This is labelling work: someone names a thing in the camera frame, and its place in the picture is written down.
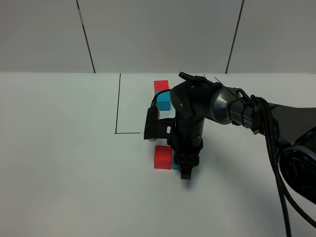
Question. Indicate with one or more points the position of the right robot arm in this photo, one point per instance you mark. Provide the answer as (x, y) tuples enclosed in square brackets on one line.
[(197, 99)]

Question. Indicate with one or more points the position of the red template block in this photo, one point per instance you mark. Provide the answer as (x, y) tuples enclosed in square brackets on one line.
[(160, 85)]

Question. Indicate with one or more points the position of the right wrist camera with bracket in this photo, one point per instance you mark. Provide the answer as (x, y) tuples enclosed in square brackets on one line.
[(156, 128)]

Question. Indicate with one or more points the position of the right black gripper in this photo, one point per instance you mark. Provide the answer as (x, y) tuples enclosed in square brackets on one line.
[(187, 143)]

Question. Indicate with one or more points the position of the blue template block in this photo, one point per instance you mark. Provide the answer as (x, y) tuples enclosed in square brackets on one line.
[(163, 101)]

